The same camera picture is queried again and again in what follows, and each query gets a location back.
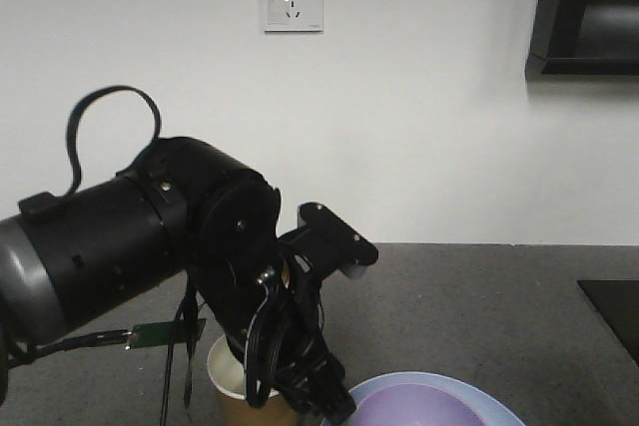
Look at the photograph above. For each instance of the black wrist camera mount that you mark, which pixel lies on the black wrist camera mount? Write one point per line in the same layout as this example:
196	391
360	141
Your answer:
327	243

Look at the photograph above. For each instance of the purple plastic bowl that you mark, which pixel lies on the purple plastic bowl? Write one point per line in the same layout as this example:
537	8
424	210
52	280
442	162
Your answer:
413	404

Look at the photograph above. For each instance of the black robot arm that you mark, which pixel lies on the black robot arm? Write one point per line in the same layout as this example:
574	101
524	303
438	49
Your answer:
183	205

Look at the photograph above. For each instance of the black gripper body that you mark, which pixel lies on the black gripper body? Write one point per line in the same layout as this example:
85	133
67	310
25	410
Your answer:
269	307

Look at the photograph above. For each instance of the black induction cooktop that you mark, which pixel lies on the black induction cooktop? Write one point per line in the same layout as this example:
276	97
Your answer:
616	300

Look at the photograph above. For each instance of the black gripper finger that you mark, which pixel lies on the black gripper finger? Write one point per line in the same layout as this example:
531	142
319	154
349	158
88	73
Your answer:
328	397

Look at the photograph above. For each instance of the green circuit board with cable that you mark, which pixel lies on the green circuit board with cable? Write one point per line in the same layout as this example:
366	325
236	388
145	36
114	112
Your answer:
141	336

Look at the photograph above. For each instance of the brown paper cup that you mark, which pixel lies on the brown paper cup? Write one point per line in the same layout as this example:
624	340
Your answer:
227	375

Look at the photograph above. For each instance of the light blue plate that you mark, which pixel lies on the light blue plate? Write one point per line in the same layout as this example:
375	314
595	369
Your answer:
491	411

